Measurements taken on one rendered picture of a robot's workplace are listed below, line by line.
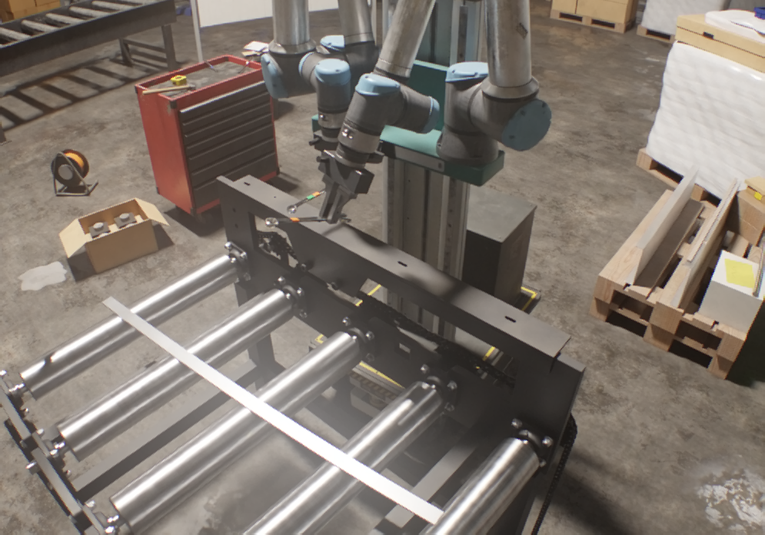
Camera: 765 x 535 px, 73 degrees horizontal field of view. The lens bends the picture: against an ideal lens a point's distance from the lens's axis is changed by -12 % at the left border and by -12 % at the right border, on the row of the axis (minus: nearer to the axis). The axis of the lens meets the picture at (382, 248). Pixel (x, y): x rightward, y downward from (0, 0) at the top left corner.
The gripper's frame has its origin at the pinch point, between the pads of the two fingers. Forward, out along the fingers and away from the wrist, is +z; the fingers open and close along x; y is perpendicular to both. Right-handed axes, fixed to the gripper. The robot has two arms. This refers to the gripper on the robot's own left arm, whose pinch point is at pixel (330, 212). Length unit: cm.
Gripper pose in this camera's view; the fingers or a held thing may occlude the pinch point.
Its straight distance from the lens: 139.8
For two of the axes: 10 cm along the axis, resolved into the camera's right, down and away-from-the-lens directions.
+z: -3.6, 8.6, 3.6
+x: 7.0, 5.1, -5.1
